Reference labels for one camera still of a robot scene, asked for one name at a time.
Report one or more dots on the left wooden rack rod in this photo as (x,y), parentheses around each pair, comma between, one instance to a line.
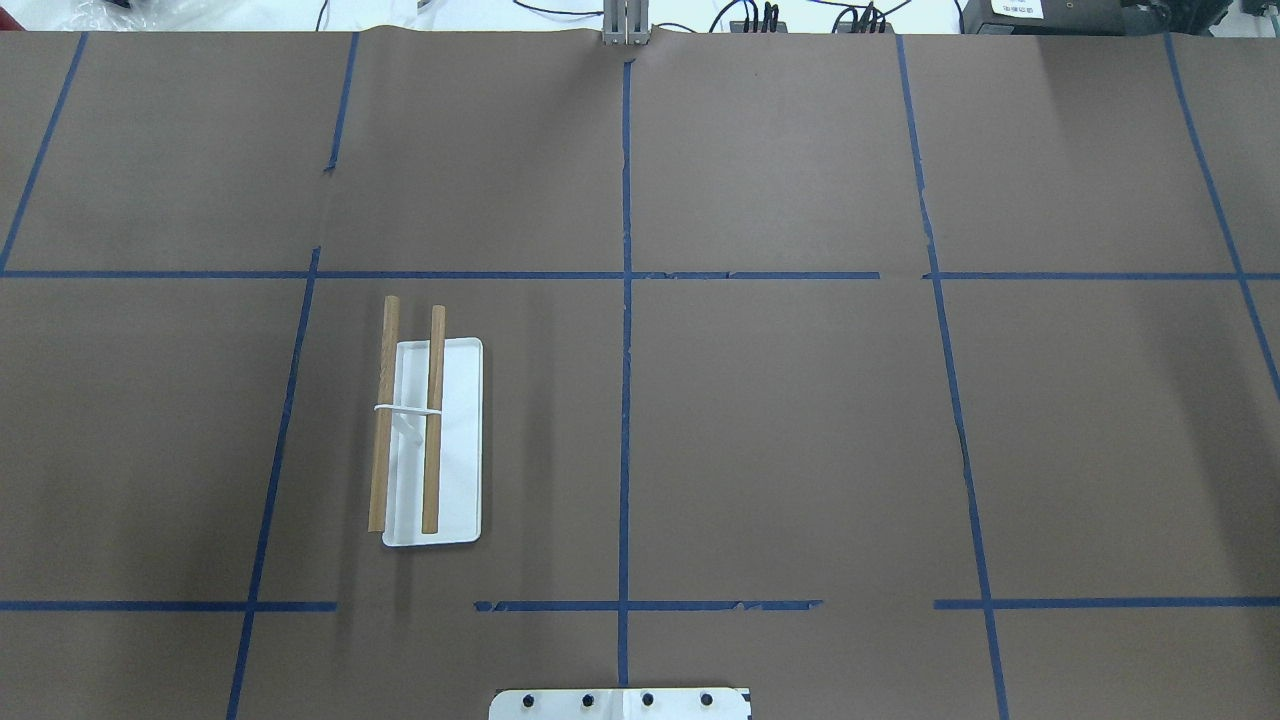
(389,338)

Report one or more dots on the aluminium frame post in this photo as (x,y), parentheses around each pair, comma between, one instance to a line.
(626,22)

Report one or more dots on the white rack base tray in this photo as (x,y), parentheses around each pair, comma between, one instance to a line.
(460,518)

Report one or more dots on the brown paper table cover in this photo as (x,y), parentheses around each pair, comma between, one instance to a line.
(905,377)

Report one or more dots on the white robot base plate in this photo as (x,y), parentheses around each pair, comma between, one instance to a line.
(623,703)

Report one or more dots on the right wooden rack rod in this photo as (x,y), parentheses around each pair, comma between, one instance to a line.
(433,423)

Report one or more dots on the wooden rack rod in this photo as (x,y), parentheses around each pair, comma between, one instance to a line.
(389,338)
(433,423)

